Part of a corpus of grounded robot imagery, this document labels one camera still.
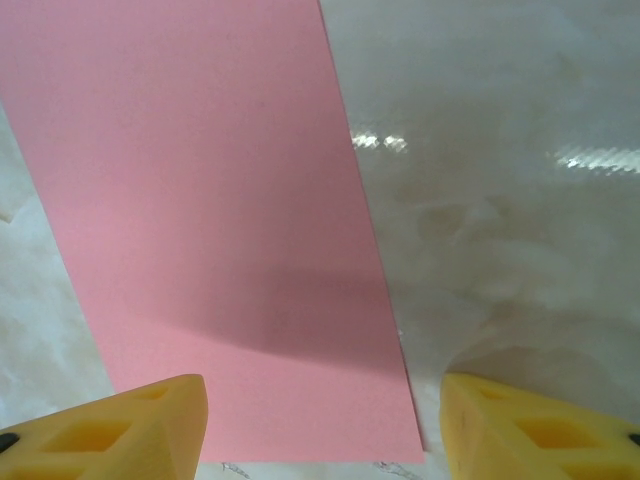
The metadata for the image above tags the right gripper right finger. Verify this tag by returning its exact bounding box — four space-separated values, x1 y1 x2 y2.
439 372 640 480

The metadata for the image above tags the pink paper sheet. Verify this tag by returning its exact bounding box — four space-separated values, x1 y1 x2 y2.
0 0 426 464

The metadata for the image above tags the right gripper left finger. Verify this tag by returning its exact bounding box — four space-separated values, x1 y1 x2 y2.
0 373 209 480

